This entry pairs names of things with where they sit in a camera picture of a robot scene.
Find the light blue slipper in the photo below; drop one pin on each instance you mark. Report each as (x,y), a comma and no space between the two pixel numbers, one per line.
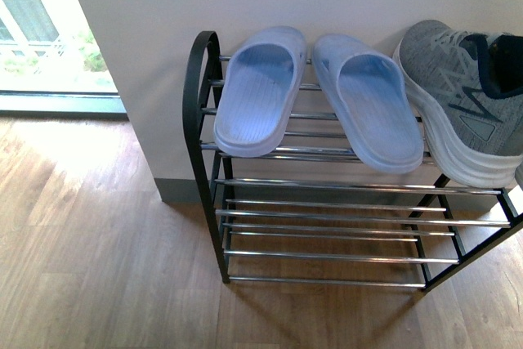
(366,90)
(262,81)

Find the grey knit sneaker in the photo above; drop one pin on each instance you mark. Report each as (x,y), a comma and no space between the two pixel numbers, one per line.
(467,88)
(519,175)

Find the black metal shoe rack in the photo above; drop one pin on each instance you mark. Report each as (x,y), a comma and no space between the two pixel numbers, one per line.
(301,215)

